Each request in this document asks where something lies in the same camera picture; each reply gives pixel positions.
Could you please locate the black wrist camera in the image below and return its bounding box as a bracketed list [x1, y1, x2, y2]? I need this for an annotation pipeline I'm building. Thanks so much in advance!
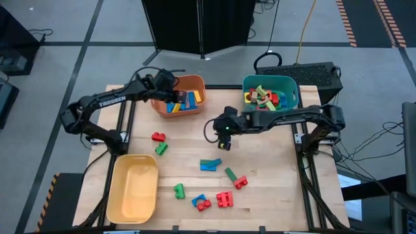
[222, 106, 239, 122]
[154, 70, 178, 90]

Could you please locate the long blue wooden bar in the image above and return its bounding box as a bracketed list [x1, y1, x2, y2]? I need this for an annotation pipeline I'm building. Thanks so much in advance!
[187, 92, 198, 110]

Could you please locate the black left camera cable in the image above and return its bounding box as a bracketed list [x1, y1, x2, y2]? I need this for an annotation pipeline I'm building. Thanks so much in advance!
[129, 66, 187, 86]

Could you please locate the teal plastic bin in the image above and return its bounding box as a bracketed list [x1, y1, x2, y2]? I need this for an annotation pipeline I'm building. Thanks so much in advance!
[242, 75, 300, 116]

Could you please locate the yellow cable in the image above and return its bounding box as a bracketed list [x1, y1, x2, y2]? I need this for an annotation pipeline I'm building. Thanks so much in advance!
[294, 0, 318, 65]

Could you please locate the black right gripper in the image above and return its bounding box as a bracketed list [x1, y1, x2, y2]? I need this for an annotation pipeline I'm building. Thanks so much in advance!
[213, 113, 248, 151]

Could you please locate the black mat with orange stripes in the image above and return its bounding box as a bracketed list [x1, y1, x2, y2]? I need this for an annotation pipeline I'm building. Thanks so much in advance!
[335, 0, 408, 49]
[34, 172, 86, 233]

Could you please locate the black power cable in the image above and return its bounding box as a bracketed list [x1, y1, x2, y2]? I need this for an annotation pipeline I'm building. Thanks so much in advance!
[252, 0, 283, 75]

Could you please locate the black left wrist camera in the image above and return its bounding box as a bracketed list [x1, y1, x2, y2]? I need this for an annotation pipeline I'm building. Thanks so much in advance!
[154, 70, 178, 90]

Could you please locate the black aluminium table frame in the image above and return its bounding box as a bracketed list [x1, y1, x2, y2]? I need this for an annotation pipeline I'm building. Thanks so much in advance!
[73, 83, 350, 234]

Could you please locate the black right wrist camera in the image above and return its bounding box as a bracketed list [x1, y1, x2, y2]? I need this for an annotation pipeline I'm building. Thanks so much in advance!
[222, 106, 239, 122]

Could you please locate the black computer case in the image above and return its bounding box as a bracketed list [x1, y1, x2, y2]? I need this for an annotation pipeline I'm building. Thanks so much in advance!
[255, 61, 344, 107]

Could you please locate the black right camera cable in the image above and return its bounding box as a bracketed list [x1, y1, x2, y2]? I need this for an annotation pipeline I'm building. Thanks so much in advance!
[203, 118, 222, 144]

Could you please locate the black folding partition screen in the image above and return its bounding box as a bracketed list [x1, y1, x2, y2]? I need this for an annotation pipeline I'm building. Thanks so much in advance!
[141, 0, 258, 68]

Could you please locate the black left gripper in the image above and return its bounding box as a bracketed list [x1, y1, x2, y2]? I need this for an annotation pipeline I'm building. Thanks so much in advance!
[152, 88, 189, 104]

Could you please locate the green plastic brick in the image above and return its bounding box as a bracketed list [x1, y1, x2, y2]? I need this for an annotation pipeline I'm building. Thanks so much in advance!
[224, 167, 239, 183]
[154, 142, 169, 156]
[173, 183, 187, 200]

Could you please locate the olive green wooden block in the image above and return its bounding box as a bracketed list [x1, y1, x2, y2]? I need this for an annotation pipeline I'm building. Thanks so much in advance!
[255, 84, 269, 98]

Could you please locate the teal wooden block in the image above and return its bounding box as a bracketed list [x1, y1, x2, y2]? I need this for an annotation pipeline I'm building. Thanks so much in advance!
[200, 158, 223, 167]

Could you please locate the white paper sheet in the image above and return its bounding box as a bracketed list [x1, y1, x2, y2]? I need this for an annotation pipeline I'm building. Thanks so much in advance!
[337, 174, 363, 222]

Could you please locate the yellow plastic bin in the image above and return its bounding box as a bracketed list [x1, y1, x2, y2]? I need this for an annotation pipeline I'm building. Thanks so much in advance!
[106, 154, 160, 225]

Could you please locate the black camera cable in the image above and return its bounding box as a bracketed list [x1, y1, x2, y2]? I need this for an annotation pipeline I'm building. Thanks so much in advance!
[129, 66, 187, 86]
[203, 118, 222, 144]

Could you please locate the blue wooden arch block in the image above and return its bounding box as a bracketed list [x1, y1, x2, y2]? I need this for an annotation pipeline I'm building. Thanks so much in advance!
[190, 193, 208, 208]

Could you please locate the orange plastic bin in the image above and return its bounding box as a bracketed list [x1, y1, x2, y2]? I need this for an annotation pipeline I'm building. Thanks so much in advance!
[151, 73, 207, 118]

